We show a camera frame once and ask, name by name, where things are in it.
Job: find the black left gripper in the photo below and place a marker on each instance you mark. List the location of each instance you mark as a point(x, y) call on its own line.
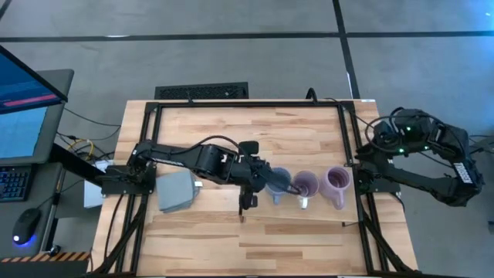
point(251, 171)

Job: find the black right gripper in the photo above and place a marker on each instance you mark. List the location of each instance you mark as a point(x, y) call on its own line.
point(390, 137)

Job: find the blue-grey mug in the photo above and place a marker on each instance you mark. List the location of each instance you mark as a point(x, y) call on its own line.
point(276, 196)

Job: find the large purple ribbed mug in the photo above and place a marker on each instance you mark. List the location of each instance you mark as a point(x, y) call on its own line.
point(337, 179)

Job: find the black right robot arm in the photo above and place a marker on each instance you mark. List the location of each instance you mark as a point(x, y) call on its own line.
point(424, 181)

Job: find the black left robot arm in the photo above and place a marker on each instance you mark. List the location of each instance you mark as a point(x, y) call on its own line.
point(173, 158)

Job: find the grey folded cloth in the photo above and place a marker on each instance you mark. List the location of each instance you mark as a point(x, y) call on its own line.
point(175, 191)

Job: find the black floor grille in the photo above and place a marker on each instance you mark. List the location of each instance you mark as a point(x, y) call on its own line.
point(200, 91)

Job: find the grey side desk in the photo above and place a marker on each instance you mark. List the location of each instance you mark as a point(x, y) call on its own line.
point(44, 185)

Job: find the black computer mouse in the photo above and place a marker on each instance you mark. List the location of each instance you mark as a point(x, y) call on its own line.
point(25, 226)

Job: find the computer monitor with blue screen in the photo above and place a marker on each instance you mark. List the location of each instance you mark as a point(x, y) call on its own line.
point(23, 127)

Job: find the black keyboard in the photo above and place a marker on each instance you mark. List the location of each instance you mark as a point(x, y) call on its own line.
point(13, 183)

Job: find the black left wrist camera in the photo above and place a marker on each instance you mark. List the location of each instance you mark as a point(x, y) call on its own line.
point(249, 147)

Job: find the black aluminium table frame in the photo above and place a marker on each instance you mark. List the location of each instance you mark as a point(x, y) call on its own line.
point(251, 104)

